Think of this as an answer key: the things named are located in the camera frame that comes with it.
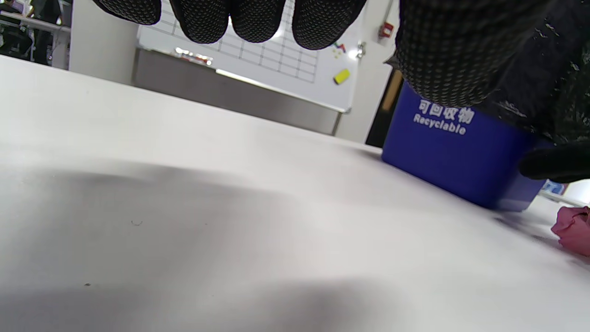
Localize white gridded whiteboard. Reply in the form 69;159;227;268
136;0;369;114

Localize background office desk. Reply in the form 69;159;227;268
0;0;73;71

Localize markers on whiteboard tray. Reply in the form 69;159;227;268
173;46;214;66

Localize blue recycling bin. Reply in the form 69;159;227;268
381;81;555;212

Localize person's left hand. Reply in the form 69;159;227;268
92;0;555;107

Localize pink crumpled paper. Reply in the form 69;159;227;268
551;206;590;257

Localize person's right hand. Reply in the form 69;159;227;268
519;141;590;184

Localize black plastic trash bag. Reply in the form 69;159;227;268
475;0;590;146

